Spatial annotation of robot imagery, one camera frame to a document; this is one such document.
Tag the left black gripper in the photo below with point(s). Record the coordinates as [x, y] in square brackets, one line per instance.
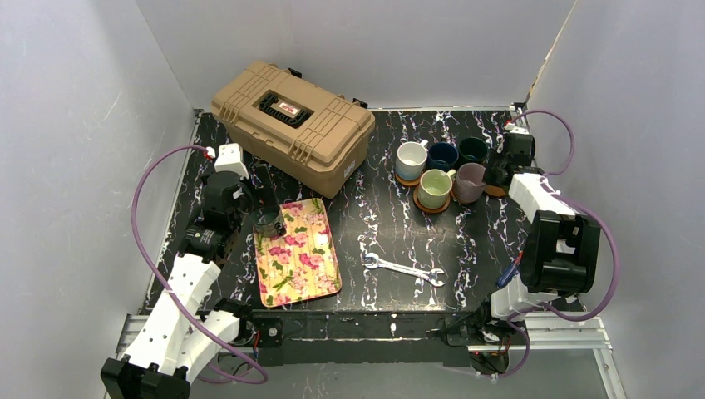
[265, 194]

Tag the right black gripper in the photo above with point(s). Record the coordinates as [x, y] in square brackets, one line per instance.
[496, 173]

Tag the dark teal mug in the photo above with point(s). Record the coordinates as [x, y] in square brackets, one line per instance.
[472, 150]

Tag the ringed orange wooden coaster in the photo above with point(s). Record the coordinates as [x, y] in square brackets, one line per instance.
[495, 191]

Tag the lilac mug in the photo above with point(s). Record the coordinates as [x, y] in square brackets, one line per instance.
[469, 182]

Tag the navy blue mug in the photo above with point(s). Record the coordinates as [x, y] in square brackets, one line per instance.
[442, 156]

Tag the pale green mug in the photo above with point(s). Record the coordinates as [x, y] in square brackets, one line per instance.
[435, 186]

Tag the ringed brown wooden coaster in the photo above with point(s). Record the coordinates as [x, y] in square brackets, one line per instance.
[423, 208]

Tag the white mug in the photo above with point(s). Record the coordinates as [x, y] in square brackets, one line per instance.
[411, 160]

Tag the light orange wooden coaster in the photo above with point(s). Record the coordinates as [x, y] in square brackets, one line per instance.
[407, 183]

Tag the dark grey mug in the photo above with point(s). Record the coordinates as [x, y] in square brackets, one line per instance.
[268, 222]

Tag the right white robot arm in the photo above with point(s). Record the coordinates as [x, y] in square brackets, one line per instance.
[559, 258]

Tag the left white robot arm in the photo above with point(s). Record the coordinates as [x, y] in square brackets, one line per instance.
[175, 345]

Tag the tan plastic toolbox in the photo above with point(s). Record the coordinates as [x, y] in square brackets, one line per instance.
[309, 133]

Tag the floral serving tray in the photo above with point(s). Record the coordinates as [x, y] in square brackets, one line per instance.
[302, 264]

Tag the yellow blue screwdriver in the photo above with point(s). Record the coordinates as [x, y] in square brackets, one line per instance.
[509, 272]

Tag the silver double-ended wrench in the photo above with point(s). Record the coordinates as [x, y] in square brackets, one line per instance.
[433, 276]

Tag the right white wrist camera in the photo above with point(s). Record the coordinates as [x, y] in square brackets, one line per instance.
[513, 138]

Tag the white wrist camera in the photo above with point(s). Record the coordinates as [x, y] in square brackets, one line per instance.
[228, 157]
[513, 138]

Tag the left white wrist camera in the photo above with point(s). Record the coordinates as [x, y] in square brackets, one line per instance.
[228, 157]

